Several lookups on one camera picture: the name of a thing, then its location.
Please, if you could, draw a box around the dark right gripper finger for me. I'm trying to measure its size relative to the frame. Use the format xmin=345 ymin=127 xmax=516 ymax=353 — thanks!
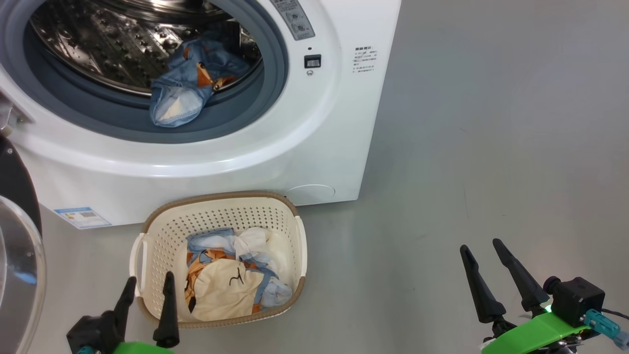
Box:
xmin=459 ymin=244 xmax=507 ymax=324
xmin=492 ymin=238 xmax=550 ymax=312

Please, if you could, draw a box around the black round glass washer door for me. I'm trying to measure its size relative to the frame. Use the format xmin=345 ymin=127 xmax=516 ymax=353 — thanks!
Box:
xmin=0 ymin=135 xmax=47 ymax=354

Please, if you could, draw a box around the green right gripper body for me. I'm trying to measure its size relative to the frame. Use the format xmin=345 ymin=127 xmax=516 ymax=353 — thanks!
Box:
xmin=481 ymin=305 xmax=590 ymax=354

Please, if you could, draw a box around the white front-load washing machine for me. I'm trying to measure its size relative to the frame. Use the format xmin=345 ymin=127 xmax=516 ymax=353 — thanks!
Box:
xmin=0 ymin=0 xmax=402 ymax=229

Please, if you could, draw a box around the blue energy label sticker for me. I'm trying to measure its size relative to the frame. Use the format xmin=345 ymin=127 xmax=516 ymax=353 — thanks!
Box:
xmin=54 ymin=206 xmax=113 ymax=230

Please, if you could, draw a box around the teal right cable connector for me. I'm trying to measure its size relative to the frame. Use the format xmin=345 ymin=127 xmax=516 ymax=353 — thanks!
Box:
xmin=584 ymin=309 xmax=629 ymax=351

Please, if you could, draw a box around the cream blue orange garment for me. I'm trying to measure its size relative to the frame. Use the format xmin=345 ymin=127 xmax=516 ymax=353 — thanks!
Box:
xmin=185 ymin=227 xmax=294 ymax=323

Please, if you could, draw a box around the blue garment with orange patches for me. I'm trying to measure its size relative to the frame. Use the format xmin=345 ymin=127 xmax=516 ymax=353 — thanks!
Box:
xmin=149 ymin=33 xmax=252 ymax=128

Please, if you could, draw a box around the grey warning sticker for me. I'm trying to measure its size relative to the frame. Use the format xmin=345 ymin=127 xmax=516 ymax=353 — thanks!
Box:
xmin=269 ymin=0 xmax=315 ymax=41

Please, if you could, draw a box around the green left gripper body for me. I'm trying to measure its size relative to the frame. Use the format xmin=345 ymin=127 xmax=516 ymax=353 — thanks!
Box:
xmin=111 ymin=341 xmax=175 ymax=354

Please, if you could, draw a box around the round white filter cover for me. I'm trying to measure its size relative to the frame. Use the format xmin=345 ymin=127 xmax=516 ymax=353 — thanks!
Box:
xmin=286 ymin=184 xmax=336 ymax=203

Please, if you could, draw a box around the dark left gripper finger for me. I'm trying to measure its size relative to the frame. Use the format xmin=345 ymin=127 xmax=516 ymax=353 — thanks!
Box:
xmin=113 ymin=276 xmax=137 ymax=338
xmin=153 ymin=271 xmax=180 ymax=349

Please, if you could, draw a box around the cream perforated laundry basket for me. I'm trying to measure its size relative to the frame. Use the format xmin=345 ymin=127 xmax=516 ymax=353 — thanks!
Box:
xmin=129 ymin=191 xmax=308 ymax=329

